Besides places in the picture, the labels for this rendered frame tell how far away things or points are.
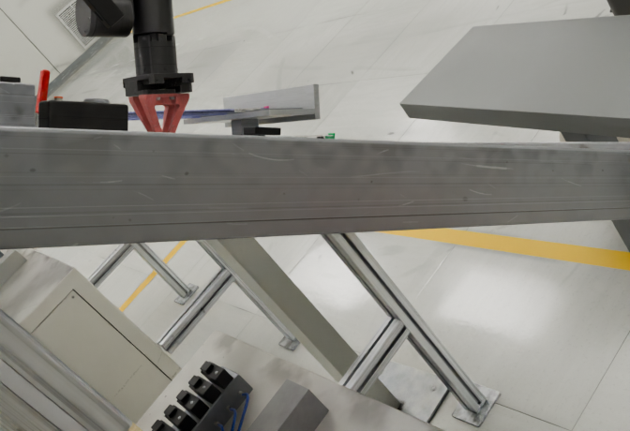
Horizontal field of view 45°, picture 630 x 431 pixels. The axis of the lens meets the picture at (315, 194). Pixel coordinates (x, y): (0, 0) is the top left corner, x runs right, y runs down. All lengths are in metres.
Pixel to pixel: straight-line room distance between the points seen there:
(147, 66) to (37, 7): 7.85
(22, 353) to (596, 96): 0.97
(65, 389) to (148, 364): 1.69
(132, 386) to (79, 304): 0.27
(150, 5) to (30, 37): 7.77
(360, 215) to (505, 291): 1.41
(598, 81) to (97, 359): 1.36
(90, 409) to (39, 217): 0.10
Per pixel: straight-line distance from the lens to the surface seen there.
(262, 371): 1.11
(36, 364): 0.39
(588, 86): 1.24
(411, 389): 1.84
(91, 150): 0.42
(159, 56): 1.06
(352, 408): 0.95
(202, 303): 2.06
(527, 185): 0.62
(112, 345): 2.03
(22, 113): 0.74
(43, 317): 1.96
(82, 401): 0.40
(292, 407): 0.94
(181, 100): 1.07
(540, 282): 1.88
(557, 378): 1.68
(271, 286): 1.54
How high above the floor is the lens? 1.22
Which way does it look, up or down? 26 degrees down
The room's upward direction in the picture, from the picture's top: 39 degrees counter-clockwise
